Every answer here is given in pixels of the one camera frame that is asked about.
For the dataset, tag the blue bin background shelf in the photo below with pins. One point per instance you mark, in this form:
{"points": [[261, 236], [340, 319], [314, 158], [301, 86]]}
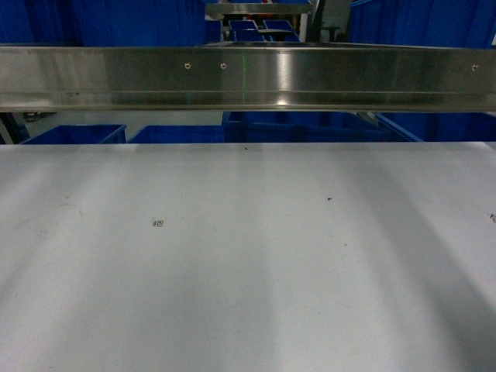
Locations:
{"points": [[244, 31]]}

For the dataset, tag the large blue bin lower right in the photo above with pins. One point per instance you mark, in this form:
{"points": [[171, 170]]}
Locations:
{"points": [[300, 127]]}

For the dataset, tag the large blue bin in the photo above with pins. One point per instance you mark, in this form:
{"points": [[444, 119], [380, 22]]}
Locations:
{"points": [[300, 127], [104, 23]]}

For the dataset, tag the small blue bin lower centre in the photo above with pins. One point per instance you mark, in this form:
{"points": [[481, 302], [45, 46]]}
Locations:
{"points": [[178, 134]]}

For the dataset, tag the small blue bin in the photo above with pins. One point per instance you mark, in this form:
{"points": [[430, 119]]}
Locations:
{"points": [[79, 134], [178, 134]]}

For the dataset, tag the small blue bin lower left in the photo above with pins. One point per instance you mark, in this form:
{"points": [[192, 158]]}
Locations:
{"points": [[79, 134]]}

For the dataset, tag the large blue bin far left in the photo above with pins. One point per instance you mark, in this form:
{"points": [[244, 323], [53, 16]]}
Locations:
{"points": [[104, 23]]}

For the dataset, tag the blue bin far lower right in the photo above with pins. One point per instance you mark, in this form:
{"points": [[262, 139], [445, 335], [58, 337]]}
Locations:
{"points": [[440, 127]]}

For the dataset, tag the blue bin upper right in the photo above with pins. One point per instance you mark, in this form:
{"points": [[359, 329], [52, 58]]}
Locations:
{"points": [[463, 24]]}

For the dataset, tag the stainless steel shelf rail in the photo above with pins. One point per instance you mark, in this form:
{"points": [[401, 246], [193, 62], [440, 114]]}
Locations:
{"points": [[248, 77]]}

